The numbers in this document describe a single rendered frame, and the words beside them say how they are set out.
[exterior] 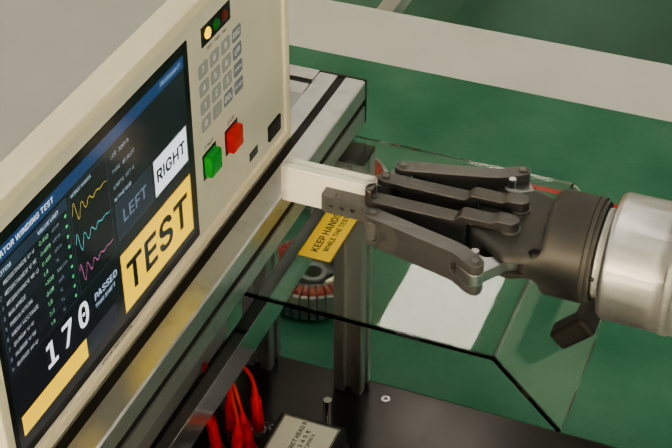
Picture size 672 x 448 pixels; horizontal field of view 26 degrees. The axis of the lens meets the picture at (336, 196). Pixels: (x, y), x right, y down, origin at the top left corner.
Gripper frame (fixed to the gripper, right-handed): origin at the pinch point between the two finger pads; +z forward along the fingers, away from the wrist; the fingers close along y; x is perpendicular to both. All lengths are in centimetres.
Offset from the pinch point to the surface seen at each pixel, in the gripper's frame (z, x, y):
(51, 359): 9.4, -0.4, -23.1
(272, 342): 15.1, -37.9, 21.9
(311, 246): 4.4, -11.7, 7.0
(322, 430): 3.0, -31.1, 5.9
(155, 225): 9.5, 0.2, -8.9
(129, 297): 9.4, -3.0, -13.2
